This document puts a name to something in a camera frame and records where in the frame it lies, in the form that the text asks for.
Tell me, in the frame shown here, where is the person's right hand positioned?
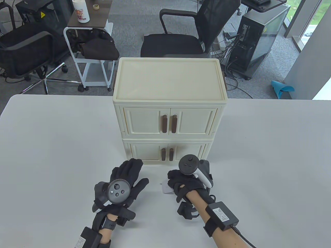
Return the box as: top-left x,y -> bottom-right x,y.
167,169 -> 207,204

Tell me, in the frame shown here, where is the person's left hand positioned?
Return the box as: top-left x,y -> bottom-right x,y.
92,158 -> 149,213

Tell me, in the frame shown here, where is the small white box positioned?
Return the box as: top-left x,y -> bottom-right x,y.
160,180 -> 174,195

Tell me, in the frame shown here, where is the cream plastic cabinet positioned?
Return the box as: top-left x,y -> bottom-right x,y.
112,57 -> 228,165

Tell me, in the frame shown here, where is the person's left forearm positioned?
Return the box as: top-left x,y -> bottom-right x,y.
98,214 -> 115,248

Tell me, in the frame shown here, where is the person's right forearm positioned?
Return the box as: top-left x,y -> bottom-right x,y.
186,192 -> 246,248

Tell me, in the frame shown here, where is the white and grey hand controller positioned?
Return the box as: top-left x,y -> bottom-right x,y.
179,154 -> 214,189

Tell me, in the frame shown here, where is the dark grey hand controller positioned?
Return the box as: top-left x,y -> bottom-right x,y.
93,179 -> 131,207

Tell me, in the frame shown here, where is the black smartwatch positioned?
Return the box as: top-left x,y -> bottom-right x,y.
100,217 -> 117,231

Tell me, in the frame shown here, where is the black bag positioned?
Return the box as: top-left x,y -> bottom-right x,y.
71,28 -> 120,61

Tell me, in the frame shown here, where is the black mesh office chair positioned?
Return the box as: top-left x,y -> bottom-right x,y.
141,0 -> 241,58

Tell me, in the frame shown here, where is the blue plastic dustpan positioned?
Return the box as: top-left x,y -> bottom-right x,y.
271,80 -> 295,99

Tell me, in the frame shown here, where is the white power strip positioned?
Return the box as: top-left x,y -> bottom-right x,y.
217,30 -> 232,53

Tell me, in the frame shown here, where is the white cart with wooden top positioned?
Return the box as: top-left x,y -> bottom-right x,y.
63,0 -> 116,92

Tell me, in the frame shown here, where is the black computer tower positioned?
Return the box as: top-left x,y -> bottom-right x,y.
229,4 -> 290,80

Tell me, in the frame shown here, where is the black office chair chrome base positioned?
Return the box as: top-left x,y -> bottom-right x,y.
0,25 -> 68,95

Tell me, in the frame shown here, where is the white printed bottle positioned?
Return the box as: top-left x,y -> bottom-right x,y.
72,0 -> 90,23

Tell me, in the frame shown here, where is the black case with yellow sticker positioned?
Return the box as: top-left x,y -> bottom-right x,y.
16,0 -> 75,36

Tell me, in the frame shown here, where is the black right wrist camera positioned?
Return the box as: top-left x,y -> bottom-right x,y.
177,201 -> 199,220

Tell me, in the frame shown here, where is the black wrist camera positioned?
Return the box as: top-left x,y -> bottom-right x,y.
177,201 -> 199,220
115,208 -> 136,227

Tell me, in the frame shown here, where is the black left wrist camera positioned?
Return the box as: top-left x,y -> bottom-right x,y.
115,208 -> 136,227

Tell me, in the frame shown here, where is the black slim sensor pack strap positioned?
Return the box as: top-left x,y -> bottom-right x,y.
203,201 -> 239,237

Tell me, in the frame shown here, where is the black braided cable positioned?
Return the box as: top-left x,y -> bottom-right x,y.
231,225 -> 258,248

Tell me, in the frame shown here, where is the black labelled sensor pack strap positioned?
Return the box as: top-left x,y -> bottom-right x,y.
74,227 -> 111,248

